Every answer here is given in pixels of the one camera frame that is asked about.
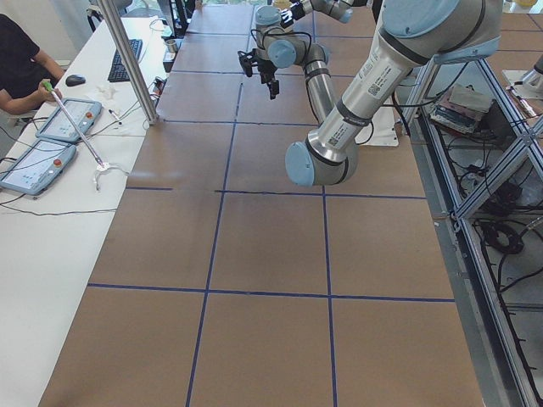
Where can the aluminium frame post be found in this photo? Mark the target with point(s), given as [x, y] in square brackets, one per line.
[118, 33]

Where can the stack of books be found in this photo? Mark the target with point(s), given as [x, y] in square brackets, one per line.
[461, 109]

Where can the black computer mouse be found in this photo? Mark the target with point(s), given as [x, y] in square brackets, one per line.
[74, 80]

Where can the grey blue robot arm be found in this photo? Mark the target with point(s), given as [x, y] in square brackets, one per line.
[408, 35]
[279, 46]

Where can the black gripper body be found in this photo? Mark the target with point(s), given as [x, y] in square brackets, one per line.
[300, 7]
[266, 68]

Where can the near teach pendant tablet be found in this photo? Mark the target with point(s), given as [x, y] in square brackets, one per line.
[38, 167]

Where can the long grabber stick green handle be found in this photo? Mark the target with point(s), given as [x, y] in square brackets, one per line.
[102, 167]

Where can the aluminium table frame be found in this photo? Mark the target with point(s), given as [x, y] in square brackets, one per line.
[486, 189]

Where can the person in black shirt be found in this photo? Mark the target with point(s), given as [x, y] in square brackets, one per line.
[25, 67]

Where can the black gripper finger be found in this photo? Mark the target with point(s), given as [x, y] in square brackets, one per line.
[273, 87]
[247, 62]

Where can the small metal cup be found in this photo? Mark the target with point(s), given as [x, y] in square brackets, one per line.
[171, 45]

